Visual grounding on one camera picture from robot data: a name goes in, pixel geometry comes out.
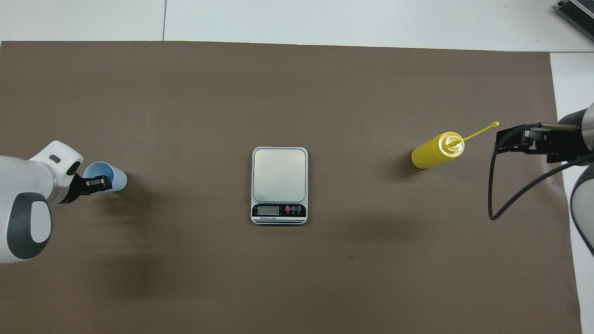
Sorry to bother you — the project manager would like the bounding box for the grey ridged metal device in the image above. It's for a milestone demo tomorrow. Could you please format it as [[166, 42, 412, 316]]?
[[557, 0, 594, 31]]

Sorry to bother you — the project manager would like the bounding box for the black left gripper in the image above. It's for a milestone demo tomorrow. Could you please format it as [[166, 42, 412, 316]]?
[[60, 173, 113, 204]]

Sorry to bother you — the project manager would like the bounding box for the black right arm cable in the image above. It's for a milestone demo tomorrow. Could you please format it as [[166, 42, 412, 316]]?
[[487, 122, 594, 221]]

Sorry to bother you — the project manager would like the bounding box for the light blue plastic cup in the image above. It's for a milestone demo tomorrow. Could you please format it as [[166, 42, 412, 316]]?
[[84, 161, 127, 193]]

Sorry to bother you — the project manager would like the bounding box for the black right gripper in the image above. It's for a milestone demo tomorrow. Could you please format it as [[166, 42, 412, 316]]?
[[496, 124, 594, 165]]

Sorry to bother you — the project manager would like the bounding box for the brown table mat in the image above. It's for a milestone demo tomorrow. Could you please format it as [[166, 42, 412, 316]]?
[[0, 41, 583, 334]]

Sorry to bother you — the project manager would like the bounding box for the silver digital kitchen scale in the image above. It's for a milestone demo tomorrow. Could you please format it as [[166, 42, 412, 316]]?
[[251, 147, 309, 226]]

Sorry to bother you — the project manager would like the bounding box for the yellow squeeze bottle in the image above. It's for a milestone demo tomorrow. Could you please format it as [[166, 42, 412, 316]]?
[[411, 122, 500, 170]]

